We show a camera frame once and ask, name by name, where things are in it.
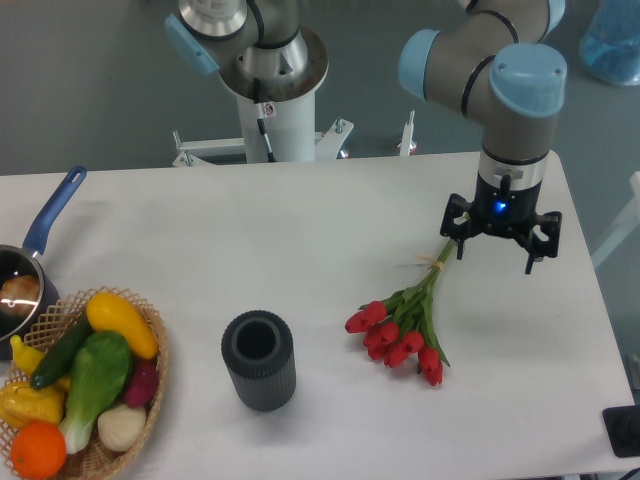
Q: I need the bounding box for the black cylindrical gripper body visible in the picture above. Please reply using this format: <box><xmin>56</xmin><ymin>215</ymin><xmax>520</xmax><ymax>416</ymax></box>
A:
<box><xmin>471</xmin><ymin>175</ymin><xmax>542</xmax><ymax>238</ymax></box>

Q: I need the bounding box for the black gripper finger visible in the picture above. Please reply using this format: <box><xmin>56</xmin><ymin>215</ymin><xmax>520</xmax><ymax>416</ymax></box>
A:
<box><xmin>517</xmin><ymin>211</ymin><xmax>562</xmax><ymax>275</ymax></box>
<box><xmin>440</xmin><ymin>193</ymin><xmax>483</xmax><ymax>260</ymax></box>

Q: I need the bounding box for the red tulip bouquet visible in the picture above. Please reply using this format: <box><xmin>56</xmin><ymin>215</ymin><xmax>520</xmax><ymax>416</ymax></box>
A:
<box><xmin>344</xmin><ymin>240</ymin><xmax>457</xmax><ymax>387</ymax></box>

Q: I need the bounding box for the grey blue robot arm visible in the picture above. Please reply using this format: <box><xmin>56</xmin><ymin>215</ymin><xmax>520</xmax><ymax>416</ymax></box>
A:
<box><xmin>164</xmin><ymin>1</ymin><xmax>567</xmax><ymax>262</ymax></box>

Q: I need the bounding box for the blue translucent container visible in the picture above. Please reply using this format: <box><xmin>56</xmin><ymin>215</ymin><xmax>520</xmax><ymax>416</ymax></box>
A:
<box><xmin>579</xmin><ymin>0</ymin><xmax>639</xmax><ymax>86</ymax></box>

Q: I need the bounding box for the black device at edge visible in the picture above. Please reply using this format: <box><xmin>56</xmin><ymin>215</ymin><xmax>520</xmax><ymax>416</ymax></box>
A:
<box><xmin>602</xmin><ymin>405</ymin><xmax>639</xmax><ymax>458</ymax></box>

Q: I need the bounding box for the dark grey ribbed vase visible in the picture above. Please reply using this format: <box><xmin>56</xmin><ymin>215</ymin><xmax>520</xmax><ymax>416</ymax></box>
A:
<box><xmin>221</xmin><ymin>310</ymin><xmax>297</xmax><ymax>412</ymax></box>

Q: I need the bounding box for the yellow squash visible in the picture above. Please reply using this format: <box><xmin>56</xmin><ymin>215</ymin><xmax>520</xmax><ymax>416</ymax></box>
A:
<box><xmin>86</xmin><ymin>292</ymin><xmax>159</xmax><ymax>360</ymax></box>

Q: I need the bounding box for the green bok choy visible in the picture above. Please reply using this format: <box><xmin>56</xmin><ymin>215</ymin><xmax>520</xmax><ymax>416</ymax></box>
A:
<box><xmin>59</xmin><ymin>331</ymin><xmax>133</xmax><ymax>455</ymax></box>

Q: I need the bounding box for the white garlic bulb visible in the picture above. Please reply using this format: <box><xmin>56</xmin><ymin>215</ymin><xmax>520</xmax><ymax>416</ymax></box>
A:
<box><xmin>97</xmin><ymin>404</ymin><xmax>146</xmax><ymax>452</ymax></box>

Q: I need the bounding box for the dark green cucumber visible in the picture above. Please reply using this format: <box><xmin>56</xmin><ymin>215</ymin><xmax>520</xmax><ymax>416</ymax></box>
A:
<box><xmin>30</xmin><ymin>317</ymin><xmax>94</xmax><ymax>390</ymax></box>

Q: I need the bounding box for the woven wicker basket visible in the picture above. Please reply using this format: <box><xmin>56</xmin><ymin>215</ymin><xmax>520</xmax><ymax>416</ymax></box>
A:
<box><xmin>22</xmin><ymin>286</ymin><xmax>169</xmax><ymax>479</ymax></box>

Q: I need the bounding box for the brown bread roll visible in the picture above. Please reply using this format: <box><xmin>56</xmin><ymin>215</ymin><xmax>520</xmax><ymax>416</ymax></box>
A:
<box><xmin>1</xmin><ymin>275</ymin><xmax>40</xmax><ymax>319</ymax></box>

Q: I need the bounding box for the yellow corn cob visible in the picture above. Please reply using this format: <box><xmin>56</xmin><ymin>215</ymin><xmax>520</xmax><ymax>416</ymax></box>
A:
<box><xmin>1</xmin><ymin>381</ymin><xmax>65</xmax><ymax>430</ymax></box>

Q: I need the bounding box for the orange fruit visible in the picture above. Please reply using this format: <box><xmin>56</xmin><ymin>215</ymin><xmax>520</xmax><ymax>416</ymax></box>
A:
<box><xmin>10</xmin><ymin>421</ymin><xmax>67</xmax><ymax>479</ymax></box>

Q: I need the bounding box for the white frame at right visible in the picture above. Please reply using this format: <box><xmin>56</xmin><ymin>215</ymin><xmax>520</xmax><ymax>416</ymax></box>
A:
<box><xmin>591</xmin><ymin>171</ymin><xmax>639</xmax><ymax>269</ymax></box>

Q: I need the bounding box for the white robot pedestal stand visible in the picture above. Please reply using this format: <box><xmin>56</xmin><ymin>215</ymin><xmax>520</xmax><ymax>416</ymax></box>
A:
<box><xmin>171</xmin><ymin>27</ymin><xmax>420</xmax><ymax>169</ymax></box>

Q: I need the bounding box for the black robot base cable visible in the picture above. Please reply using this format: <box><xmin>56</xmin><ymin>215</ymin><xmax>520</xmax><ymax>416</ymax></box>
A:
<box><xmin>251</xmin><ymin>78</ymin><xmax>278</xmax><ymax>164</ymax></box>

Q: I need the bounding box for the blue handled saucepan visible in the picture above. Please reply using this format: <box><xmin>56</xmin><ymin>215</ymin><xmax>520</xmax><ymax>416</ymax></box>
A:
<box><xmin>1</xmin><ymin>166</ymin><xmax>87</xmax><ymax>361</ymax></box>

